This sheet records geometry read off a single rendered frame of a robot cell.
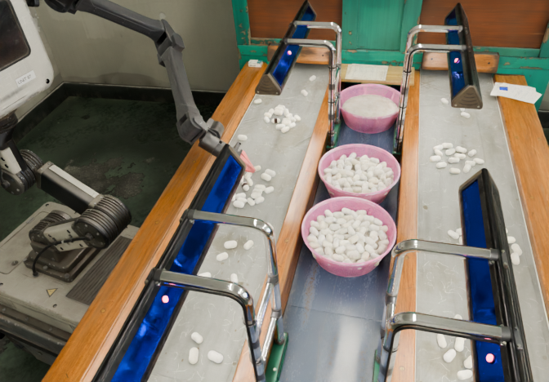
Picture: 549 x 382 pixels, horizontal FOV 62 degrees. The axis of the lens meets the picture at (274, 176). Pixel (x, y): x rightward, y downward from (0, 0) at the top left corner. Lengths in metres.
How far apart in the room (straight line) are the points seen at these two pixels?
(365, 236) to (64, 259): 1.04
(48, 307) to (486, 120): 1.68
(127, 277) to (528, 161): 1.28
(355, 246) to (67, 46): 2.95
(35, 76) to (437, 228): 1.20
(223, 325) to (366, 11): 1.42
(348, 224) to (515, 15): 1.15
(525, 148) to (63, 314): 1.62
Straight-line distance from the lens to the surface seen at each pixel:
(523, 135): 1.83
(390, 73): 2.10
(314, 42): 1.54
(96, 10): 1.68
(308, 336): 1.23
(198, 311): 1.23
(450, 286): 1.29
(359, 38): 2.14
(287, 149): 1.67
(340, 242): 1.33
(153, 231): 1.41
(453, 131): 1.82
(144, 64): 3.55
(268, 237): 0.87
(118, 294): 1.29
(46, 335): 1.87
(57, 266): 1.79
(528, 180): 1.62
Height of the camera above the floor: 1.73
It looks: 39 degrees down
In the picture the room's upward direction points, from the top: 5 degrees counter-clockwise
